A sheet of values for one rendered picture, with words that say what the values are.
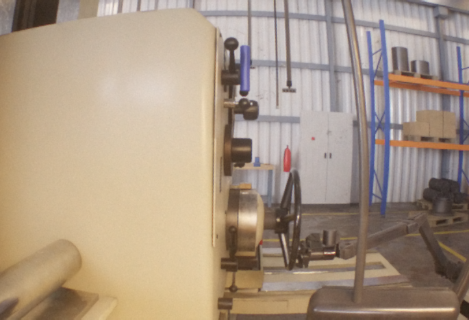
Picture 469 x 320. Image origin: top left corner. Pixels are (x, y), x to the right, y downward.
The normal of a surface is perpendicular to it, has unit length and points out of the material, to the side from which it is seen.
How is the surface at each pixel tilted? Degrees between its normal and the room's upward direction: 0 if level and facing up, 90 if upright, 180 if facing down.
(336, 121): 90
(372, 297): 20
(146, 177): 90
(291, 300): 90
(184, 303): 90
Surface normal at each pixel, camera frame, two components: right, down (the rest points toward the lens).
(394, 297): -0.10, -0.91
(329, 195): -0.07, 0.08
